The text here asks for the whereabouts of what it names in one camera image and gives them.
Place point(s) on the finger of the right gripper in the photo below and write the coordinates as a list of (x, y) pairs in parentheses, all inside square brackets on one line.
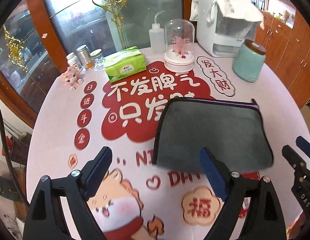
[(295, 160), (303, 144)]

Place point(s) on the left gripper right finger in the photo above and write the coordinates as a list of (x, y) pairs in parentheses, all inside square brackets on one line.
[(264, 219)]

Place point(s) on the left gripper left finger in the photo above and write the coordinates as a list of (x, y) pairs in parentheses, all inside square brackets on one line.
[(45, 218)]

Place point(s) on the purple grey microfibre towel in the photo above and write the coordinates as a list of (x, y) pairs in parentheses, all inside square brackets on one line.
[(232, 131)]

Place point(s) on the teal ceramic jar brown lid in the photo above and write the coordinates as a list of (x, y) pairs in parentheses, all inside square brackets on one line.
[(249, 61)]

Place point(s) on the pink block pig figurine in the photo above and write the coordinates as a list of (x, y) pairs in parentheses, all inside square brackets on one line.
[(71, 77)]

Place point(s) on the white countertop appliance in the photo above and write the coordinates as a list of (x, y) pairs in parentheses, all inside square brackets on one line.
[(223, 25)]

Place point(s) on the white pill bottle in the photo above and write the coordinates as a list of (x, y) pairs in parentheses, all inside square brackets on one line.
[(74, 61)]

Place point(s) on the glass dome pink ornament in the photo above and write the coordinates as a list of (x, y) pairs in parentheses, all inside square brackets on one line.
[(179, 40)]

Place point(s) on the metal tin with orange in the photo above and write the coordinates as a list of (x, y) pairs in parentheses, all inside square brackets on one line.
[(82, 53)]

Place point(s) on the small clear glass jar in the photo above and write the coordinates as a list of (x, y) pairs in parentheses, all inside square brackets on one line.
[(97, 57)]

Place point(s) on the glass sliding door gold ornament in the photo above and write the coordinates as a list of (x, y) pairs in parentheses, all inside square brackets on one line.
[(37, 35)]

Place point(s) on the green tissue pack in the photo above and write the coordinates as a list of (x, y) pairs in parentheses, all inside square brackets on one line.
[(124, 63)]

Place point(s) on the white squeeze wash bottle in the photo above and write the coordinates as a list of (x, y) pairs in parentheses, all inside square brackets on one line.
[(157, 36)]

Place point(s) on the wooden cabinet wall unit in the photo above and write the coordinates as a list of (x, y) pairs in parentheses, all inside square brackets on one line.
[(286, 37)]

